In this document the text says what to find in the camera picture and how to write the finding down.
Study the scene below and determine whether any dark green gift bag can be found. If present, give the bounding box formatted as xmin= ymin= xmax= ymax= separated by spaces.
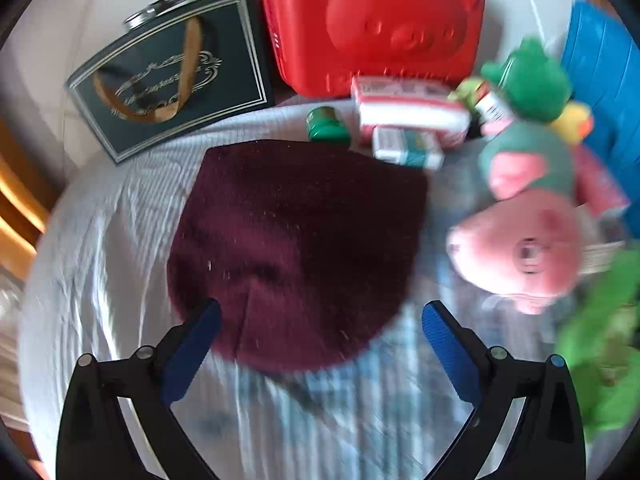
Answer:
xmin=65 ymin=0 xmax=277 ymax=166

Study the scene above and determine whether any pink and red box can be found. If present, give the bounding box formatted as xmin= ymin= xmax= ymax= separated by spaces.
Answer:
xmin=570 ymin=145 xmax=631 ymax=221

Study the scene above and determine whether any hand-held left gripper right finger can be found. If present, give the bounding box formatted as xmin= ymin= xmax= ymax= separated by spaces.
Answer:
xmin=421 ymin=300 xmax=586 ymax=480

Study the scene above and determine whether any wooden headboard frame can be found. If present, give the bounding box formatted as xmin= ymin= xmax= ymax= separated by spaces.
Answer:
xmin=0 ymin=120 xmax=56 ymax=281

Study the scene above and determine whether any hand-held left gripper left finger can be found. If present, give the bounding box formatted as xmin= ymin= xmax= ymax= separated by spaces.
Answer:
xmin=56 ymin=299 xmax=223 ymax=480

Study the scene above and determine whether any silver metal lid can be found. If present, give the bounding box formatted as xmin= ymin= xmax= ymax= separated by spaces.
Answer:
xmin=123 ymin=0 xmax=197 ymax=29

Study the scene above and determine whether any small green jar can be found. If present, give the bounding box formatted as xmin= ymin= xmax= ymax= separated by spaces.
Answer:
xmin=306 ymin=106 xmax=349 ymax=143

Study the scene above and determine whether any maroon knit hat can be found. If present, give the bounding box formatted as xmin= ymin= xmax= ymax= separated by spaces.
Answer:
xmin=167 ymin=140 xmax=431 ymax=373

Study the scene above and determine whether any bright green fabric item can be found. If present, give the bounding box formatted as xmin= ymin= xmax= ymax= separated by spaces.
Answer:
xmin=555 ymin=250 xmax=640 ymax=436

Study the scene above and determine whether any red and white box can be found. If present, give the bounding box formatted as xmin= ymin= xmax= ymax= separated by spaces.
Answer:
xmin=350 ymin=76 xmax=472 ymax=148

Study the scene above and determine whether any green plush toy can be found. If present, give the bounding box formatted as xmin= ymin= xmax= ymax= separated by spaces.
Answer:
xmin=482 ymin=37 xmax=573 ymax=123

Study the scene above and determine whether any blue storage box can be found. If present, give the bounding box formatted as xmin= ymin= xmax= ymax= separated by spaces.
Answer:
xmin=560 ymin=0 xmax=640 ymax=241

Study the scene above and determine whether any yellow duck toy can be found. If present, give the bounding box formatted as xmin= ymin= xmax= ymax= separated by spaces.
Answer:
xmin=547 ymin=101 xmax=595 ymax=146

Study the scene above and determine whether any striped white bed sheet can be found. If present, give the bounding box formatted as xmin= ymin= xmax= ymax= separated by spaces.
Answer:
xmin=17 ymin=95 xmax=601 ymax=480

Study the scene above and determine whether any pink pig plush toy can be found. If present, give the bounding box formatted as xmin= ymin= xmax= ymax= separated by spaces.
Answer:
xmin=446 ymin=122 xmax=588 ymax=316

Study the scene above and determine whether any teal and white small box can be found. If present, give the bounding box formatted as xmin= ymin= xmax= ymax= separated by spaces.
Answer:
xmin=372 ymin=127 xmax=445 ymax=170

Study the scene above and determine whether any small bottle with red label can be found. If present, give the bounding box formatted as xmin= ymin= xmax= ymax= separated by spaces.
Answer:
xmin=452 ymin=77 xmax=516 ymax=136

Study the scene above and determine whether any red bear-face case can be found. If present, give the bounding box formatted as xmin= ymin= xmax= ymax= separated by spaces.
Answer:
xmin=257 ymin=0 xmax=487 ymax=100

